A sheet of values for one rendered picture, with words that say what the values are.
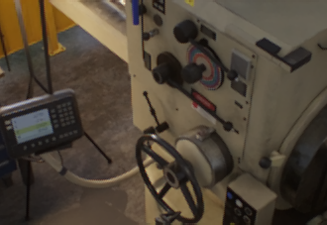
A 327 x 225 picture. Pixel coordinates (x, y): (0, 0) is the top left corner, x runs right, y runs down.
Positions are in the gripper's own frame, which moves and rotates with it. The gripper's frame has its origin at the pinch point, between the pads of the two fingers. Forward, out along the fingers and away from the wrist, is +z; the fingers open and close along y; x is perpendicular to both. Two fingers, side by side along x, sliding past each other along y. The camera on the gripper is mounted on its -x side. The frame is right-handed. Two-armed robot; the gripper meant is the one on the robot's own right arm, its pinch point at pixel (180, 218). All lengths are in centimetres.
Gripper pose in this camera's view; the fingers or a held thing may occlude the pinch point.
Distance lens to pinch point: 212.6
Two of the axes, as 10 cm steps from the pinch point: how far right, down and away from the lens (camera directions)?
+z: 7.7, -4.4, 4.7
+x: -5.8, -1.4, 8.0
